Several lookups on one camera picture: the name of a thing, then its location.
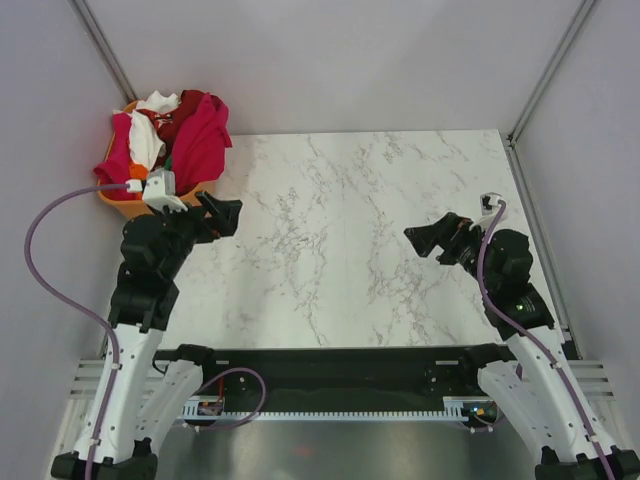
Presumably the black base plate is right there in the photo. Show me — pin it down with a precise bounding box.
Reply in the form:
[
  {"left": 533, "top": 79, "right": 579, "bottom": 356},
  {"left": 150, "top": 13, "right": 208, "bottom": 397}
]
[{"left": 154, "top": 344, "right": 515, "bottom": 412}]

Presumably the white cable duct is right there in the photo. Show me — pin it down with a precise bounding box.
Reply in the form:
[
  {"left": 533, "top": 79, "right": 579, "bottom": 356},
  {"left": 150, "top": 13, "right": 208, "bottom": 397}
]
[{"left": 177, "top": 397, "right": 493, "bottom": 423}]

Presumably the orange laundry basket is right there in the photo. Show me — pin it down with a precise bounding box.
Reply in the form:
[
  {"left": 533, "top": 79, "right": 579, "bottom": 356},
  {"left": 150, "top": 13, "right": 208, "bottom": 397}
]
[{"left": 95, "top": 99, "right": 219, "bottom": 219}]

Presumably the dark red t shirt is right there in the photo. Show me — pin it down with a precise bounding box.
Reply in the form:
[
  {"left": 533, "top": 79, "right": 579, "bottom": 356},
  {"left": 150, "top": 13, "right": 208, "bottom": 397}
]
[{"left": 154, "top": 90, "right": 205, "bottom": 152}]

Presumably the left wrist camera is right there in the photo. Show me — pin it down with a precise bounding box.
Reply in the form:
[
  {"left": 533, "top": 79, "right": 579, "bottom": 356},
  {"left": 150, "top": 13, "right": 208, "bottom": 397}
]
[{"left": 142, "top": 170, "right": 195, "bottom": 214}]

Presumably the orange t shirt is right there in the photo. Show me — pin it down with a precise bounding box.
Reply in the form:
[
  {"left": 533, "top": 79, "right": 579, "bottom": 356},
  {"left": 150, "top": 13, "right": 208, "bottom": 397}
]
[{"left": 128, "top": 161, "right": 149, "bottom": 181}]

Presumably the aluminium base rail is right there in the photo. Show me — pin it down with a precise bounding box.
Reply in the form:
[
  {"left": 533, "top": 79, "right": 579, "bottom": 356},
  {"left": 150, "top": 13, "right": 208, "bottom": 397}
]
[{"left": 69, "top": 360, "right": 613, "bottom": 400}]

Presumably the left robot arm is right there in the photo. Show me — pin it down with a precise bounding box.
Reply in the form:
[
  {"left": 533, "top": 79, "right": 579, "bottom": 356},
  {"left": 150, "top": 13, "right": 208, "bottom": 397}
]
[{"left": 51, "top": 191, "right": 242, "bottom": 479}]

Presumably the right aluminium frame post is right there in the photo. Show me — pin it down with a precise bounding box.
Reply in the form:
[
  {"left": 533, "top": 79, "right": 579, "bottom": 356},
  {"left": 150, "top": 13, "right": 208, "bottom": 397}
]
[{"left": 504, "top": 0, "right": 600, "bottom": 148}]

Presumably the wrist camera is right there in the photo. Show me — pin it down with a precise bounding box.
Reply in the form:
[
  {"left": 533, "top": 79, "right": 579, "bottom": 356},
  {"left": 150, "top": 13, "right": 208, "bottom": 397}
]
[
  {"left": 477, "top": 192, "right": 506, "bottom": 229},
  {"left": 142, "top": 170, "right": 195, "bottom": 214}
]

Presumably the magenta pink t shirt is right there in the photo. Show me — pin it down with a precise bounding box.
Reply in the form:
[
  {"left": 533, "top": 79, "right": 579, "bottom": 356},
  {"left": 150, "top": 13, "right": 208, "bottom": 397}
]
[{"left": 94, "top": 111, "right": 132, "bottom": 185}]

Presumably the crimson pink t shirt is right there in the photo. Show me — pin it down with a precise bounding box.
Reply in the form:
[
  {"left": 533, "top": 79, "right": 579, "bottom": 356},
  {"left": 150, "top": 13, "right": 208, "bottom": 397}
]
[{"left": 171, "top": 93, "right": 232, "bottom": 195}]

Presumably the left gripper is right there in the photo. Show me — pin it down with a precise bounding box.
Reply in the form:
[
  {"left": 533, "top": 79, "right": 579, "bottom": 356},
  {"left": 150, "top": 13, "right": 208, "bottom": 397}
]
[{"left": 151, "top": 189, "right": 242, "bottom": 277}]

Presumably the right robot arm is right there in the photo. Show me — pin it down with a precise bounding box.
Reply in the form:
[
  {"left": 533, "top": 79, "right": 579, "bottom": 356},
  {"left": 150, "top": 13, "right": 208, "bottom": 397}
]
[{"left": 404, "top": 212, "right": 639, "bottom": 479}]

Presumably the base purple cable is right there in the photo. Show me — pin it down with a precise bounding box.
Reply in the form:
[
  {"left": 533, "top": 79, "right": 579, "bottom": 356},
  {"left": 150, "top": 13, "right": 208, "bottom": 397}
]
[
  {"left": 457, "top": 414, "right": 506, "bottom": 435},
  {"left": 182, "top": 367, "right": 267, "bottom": 432}
]

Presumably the aluminium frame post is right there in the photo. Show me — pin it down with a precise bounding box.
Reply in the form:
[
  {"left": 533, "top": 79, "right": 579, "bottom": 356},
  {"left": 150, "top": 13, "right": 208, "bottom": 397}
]
[
  {"left": 68, "top": 0, "right": 137, "bottom": 103},
  {"left": 504, "top": 0, "right": 600, "bottom": 148}
]

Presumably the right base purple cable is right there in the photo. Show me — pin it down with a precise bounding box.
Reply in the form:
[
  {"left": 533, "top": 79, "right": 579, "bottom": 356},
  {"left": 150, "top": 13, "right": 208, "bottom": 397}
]
[{"left": 457, "top": 414, "right": 506, "bottom": 435}]

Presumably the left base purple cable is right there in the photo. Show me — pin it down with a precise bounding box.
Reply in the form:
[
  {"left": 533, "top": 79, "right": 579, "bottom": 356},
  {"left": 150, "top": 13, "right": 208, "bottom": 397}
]
[{"left": 182, "top": 367, "right": 267, "bottom": 432}]

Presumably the left aluminium frame post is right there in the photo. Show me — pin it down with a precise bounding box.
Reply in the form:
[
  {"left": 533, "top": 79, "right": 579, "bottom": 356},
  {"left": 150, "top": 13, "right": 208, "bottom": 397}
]
[{"left": 68, "top": 0, "right": 137, "bottom": 103}]

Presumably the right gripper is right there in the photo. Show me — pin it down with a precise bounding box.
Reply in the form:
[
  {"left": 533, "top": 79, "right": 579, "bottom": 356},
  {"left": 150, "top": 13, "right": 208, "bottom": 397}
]
[{"left": 404, "top": 211, "right": 500, "bottom": 291}]

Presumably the white t shirt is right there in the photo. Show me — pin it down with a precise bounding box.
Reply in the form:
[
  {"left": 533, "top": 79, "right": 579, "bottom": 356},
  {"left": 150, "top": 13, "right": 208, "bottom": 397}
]
[{"left": 129, "top": 91, "right": 180, "bottom": 171}]

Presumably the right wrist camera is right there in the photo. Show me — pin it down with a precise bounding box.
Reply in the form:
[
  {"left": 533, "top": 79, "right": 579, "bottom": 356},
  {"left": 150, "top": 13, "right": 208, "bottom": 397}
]
[{"left": 477, "top": 192, "right": 506, "bottom": 229}]

